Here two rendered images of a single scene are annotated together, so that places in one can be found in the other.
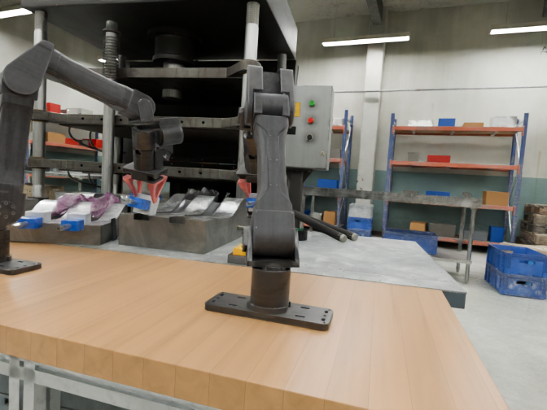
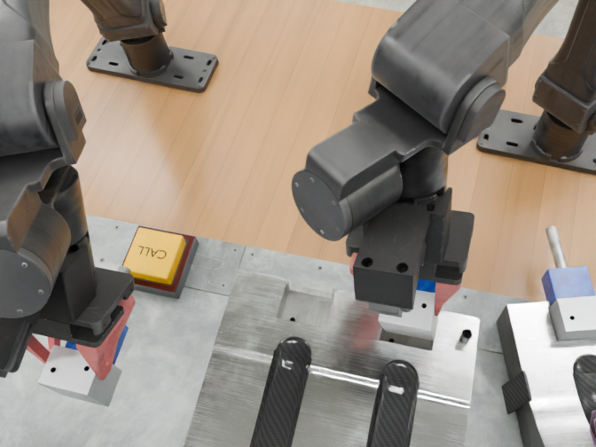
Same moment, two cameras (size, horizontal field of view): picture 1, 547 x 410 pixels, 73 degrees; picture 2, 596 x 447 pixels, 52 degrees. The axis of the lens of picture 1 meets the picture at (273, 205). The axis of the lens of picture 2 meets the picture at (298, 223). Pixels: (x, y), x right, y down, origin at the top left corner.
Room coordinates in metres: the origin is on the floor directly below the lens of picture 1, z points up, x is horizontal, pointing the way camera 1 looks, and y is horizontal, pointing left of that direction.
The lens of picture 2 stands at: (1.24, 0.30, 1.50)
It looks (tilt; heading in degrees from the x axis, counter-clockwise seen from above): 61 degrees down; 190
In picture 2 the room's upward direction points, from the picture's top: 9 degrees counter-clockwise
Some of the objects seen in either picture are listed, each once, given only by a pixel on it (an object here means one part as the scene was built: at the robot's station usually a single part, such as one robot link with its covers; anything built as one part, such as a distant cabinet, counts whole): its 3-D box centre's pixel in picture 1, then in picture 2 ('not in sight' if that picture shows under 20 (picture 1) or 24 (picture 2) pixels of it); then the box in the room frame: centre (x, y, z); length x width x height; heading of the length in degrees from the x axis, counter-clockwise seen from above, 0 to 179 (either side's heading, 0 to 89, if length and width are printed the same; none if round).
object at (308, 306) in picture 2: (181, 224); (307, 309); (1.00, 0.25, 0.87); 0.05 x 0.05 x 0.04; 78
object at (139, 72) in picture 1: (174, 98); not in sight; (2.22, 0.63, 1.45); 1.29 x 0.82 x 0.19; 78
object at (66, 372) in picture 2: (254, 202); (100, 328); (1.05, 0.05, 0.94); 0.13 x 0.05 x 0.05; 168
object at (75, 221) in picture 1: (71, 224); (565, 280); (0.96, 0.53, 0.86); 0.13 x 0.05 x 0.05; 5
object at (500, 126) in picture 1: (448, 182); not in sight; (6.43, -3.01, 1.14); 2.06 x 0.65 x 2.27; 69
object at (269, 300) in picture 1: (269, 288); (145, 46); (0.58, 0.00, 0.84); 0.20 x 0.07 x 0.08; 74
